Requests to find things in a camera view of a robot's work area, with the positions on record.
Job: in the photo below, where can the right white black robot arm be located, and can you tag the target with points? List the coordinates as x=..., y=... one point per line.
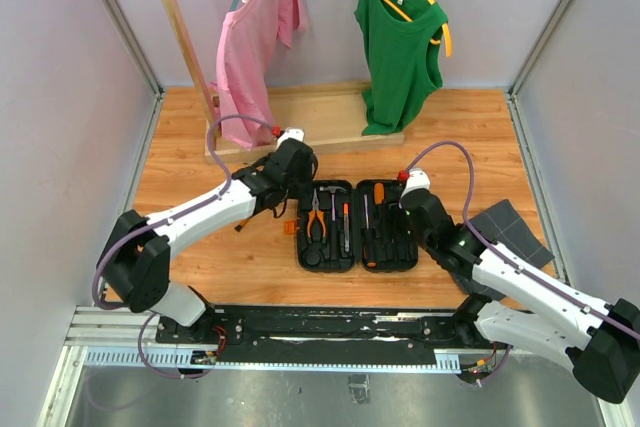
x=597, y=341

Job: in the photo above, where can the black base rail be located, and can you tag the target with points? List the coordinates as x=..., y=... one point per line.
x=326, y=336

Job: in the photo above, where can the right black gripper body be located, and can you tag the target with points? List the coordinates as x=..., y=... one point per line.
x=428, y=243

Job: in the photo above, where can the pink t-shirt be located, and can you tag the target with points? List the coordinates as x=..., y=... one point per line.
x=246, y=46

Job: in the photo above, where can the black plastic tool case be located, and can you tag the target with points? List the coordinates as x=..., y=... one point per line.
x=396, y=251

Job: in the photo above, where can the orange handled pliers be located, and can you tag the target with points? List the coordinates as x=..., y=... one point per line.
x=316, y=218

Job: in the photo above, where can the steel claw hammer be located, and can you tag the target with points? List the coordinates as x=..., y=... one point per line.
x=333, y=190

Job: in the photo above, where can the wooden clothes rack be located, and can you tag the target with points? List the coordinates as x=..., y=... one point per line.
x=328, y=117

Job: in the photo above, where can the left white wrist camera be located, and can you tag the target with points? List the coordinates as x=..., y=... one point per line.
x=289, y=133

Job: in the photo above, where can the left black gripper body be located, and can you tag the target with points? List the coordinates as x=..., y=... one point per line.
x=301, y=187

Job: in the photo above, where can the green tank top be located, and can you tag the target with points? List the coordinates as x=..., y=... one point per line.
x=401, y=48

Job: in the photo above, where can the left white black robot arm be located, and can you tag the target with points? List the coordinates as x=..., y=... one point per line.
x=133, y=271

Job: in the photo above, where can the small orange screwdriver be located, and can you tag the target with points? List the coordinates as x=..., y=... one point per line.
x=379, y=198

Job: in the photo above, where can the grey folded cloth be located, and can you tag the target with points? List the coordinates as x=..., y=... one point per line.
x=502, y=223

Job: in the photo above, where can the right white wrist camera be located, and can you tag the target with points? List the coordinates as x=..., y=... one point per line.
x=413, y=179

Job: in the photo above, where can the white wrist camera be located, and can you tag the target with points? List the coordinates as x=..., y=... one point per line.
x=413, y=179
x=289, y=133

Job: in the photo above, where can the slim black orange screwdriver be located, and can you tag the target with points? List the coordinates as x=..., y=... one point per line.
x=241, y=225

